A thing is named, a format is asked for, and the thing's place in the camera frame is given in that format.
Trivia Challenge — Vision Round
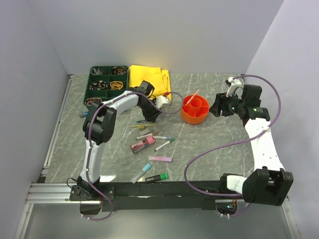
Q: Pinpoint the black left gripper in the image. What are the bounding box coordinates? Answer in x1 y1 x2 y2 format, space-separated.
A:
139 99 162 123

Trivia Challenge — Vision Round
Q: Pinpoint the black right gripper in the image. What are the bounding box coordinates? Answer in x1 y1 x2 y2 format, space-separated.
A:
208 91 245 117

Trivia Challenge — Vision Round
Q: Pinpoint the yellow pencil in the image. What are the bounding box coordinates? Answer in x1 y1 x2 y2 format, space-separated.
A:
130 124 156 128

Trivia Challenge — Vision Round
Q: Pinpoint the white marker blue cap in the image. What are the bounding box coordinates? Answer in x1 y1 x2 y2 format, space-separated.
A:
154 136 172 140

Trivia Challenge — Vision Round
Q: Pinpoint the orange round divided container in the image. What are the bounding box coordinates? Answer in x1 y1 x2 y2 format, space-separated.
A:
180 95 209 125

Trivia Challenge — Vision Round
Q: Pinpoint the orange pen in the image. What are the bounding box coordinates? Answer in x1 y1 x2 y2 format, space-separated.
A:
186 89 199 105

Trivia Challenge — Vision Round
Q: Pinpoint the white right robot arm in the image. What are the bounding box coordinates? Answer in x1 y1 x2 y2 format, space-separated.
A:
209 85 294 206

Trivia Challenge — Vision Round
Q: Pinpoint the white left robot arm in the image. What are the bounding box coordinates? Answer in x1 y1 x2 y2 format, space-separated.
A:
77 81 160 200

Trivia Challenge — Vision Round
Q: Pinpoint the beige eraser block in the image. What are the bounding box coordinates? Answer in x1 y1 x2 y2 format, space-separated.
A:
140 129 150 136

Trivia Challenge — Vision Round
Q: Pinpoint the yellow folded cloth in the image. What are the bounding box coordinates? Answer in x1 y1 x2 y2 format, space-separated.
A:
128 65 171 97

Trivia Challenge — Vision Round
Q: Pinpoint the white marker green cap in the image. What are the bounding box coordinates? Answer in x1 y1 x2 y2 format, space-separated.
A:
155 138 175 152

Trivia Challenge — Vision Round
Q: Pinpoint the yellow black rolled tie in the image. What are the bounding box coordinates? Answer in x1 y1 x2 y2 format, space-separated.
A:
109 81 124 90

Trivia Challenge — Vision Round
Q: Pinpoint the dark brown rolled tie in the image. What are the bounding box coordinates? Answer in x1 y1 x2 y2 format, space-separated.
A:
111 66 128 75

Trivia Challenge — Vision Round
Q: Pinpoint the clear tube blue cap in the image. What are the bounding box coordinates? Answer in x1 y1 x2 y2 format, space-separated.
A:
131 163 152 184

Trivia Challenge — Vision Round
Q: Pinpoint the green compartment tray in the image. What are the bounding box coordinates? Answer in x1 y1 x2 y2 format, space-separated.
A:
83 66 129 108

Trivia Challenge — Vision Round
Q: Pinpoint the black white rolled tie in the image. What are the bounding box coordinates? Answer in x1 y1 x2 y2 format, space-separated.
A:
89 81 108 90

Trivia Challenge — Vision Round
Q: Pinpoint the black green highlighter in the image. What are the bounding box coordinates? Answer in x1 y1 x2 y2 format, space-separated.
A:
145 173 168 183

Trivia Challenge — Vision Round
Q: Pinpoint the grey rolled item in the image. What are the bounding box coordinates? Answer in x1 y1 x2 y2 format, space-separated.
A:
90 68 103 76

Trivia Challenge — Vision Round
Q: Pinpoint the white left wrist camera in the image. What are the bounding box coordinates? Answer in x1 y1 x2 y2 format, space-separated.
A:
156 92 171 109

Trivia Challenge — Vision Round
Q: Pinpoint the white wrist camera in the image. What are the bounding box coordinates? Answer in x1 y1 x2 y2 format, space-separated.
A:
225 77 244 98
156 92 171 109

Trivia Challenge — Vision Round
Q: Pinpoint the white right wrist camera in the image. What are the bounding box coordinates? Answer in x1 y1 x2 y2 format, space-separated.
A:
225 77 244 98

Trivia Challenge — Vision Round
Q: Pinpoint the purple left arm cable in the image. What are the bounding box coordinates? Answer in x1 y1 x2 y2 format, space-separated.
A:
83 91 184 222

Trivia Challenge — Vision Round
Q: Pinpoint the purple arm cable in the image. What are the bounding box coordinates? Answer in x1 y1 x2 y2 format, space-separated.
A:
184 74 282 217
83 91 184 222

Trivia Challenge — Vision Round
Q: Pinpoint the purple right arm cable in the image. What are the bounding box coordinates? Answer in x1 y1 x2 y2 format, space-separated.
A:
184 74 282 217

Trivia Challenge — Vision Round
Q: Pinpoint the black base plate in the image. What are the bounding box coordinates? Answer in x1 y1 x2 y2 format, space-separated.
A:
69 181 242 212

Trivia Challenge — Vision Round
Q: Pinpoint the aluminium rail frame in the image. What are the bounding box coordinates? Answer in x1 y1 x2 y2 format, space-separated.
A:
13 74 300 239

